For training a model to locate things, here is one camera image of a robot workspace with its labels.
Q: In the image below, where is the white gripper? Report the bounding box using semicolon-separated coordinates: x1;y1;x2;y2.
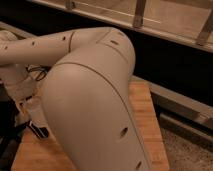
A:
0;64;36;101

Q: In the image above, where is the white ceramic cup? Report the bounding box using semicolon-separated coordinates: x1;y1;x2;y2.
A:
26;97;47;128

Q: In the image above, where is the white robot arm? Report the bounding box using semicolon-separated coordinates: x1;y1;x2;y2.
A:
0;27;154;171

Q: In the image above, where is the black striped eraser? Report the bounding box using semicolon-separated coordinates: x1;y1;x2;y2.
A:
29;122;49;139

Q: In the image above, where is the black stand equipment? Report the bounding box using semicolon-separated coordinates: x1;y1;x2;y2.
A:
0;84;26;171

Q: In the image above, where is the black cable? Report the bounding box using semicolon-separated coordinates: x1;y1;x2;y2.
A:
26;65;52;82

